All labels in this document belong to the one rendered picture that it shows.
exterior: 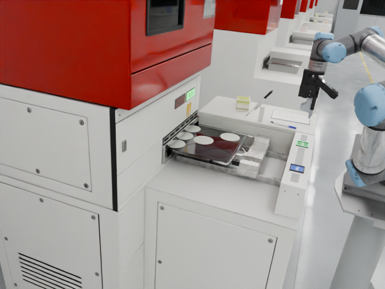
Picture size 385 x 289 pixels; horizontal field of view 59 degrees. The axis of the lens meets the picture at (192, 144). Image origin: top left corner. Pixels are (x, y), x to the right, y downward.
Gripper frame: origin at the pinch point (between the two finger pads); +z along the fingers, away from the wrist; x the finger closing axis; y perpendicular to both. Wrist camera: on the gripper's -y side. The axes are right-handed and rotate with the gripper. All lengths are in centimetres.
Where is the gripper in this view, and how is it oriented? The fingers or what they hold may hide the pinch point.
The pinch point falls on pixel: (310, 115)
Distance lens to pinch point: 161.3
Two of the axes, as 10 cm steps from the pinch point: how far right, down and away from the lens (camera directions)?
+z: -0.7, 9.0, 4.3
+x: -3.6, 3.8, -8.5
